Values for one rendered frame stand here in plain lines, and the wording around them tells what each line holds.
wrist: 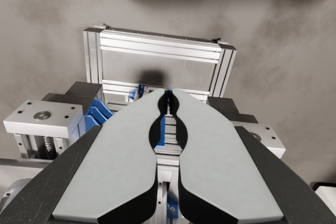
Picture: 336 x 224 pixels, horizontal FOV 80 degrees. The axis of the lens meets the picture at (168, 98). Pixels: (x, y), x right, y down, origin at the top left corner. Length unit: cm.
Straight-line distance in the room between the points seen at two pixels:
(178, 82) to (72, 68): 78
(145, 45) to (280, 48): 91
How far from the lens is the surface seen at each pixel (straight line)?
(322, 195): 258
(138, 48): 117
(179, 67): 122
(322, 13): 164
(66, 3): 148
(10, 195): 58
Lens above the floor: 133
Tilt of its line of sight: 59 degrees down
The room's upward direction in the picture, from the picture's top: 179 degrees counter-clockwise
